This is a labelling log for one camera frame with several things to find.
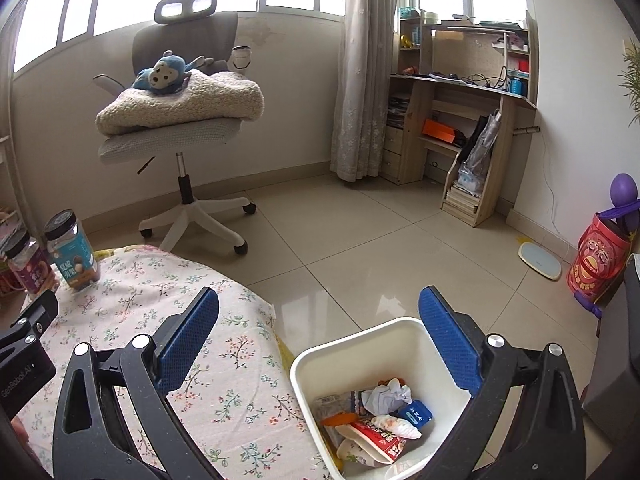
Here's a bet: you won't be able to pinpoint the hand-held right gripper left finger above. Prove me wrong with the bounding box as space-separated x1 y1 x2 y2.
52 287 231 480

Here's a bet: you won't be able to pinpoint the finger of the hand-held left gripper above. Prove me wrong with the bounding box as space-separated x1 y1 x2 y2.
0 290 60 361

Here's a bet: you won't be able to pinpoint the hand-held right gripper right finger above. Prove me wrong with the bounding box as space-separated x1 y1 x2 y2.
415 285 587 480

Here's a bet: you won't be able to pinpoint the white plastic trash bin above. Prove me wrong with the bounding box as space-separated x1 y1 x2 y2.
290 317 473 478

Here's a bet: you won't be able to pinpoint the white tissue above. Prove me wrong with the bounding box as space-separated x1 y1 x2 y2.
361 377 413 417

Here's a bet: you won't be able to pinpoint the red snack packet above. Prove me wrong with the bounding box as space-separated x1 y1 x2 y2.
345 414 422 463

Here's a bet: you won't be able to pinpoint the purple label snack jar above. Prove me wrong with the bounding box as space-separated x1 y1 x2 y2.
4 230 60 295

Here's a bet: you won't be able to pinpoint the floral tablecloth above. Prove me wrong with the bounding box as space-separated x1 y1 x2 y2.
10 244 326 480

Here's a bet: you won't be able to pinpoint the teal label snack jar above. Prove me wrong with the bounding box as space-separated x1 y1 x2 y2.
42 210 98 292

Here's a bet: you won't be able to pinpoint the small blue carton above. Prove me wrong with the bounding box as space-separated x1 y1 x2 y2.
400 399 434 428

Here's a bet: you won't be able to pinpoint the light blue bathroom scale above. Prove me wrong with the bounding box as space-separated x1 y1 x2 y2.
517 241 563 281

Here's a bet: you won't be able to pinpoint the grey office chair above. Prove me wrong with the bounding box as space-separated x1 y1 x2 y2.
92 0 257 255

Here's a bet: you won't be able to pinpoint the stack of books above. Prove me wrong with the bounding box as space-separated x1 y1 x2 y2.
445 182 483 218

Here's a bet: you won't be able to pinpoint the purple plastic stick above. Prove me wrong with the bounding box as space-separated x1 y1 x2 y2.
574 290 603 318

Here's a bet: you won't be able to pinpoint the blue white packet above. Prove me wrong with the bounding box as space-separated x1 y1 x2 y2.
457 165 486 195

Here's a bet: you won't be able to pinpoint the red snack bucket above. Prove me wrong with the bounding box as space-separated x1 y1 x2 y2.
566 211 632 301

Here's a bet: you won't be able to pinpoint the dark sofa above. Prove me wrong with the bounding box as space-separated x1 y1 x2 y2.
582 255 640 431

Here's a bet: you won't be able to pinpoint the wooden computer desk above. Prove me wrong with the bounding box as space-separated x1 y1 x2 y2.
382 7 541 228

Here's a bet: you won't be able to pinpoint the silver folded umbrella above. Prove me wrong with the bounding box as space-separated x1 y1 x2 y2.
462 109 502 181

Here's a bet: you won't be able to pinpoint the black bag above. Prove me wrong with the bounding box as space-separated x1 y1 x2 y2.
457 115 488 163

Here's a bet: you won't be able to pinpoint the orange box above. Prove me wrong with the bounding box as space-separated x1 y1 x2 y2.
421 119 457 146

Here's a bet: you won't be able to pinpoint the purple balloon toy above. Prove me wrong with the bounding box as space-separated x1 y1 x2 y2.
599 173 640 221

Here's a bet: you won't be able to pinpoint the stack of magazines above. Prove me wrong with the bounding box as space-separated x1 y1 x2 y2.
387 94 411 128

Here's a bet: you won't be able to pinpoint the cream fleece blanket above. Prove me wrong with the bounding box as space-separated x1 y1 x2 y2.
96 70 266 136

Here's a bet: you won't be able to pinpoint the blue monkey plush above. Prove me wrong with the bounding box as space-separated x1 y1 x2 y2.
131 50 213 95

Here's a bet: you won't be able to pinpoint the beige lace curtain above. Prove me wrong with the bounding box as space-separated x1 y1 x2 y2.
331 0 418 182

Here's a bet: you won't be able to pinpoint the green potted plant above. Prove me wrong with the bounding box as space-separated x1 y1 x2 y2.
617 42 640 126

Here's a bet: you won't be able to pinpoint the white wall cable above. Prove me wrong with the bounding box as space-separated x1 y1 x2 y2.
540 132 576 263

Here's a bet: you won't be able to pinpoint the black cables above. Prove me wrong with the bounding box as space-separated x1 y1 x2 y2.
460 65 508 90

